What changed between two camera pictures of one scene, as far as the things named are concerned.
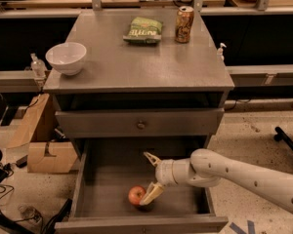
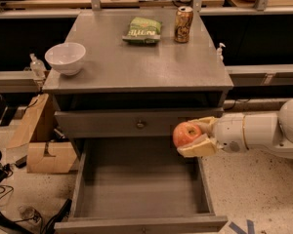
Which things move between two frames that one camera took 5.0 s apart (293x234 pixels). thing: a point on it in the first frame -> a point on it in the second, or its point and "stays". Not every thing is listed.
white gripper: (165, 174) -> (230, 131)
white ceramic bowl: (67, 58) stays
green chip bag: (145, 31) stays
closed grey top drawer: (140, 123) stays
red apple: (136, 193) -> (185, 133)
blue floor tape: (237, 229) stays
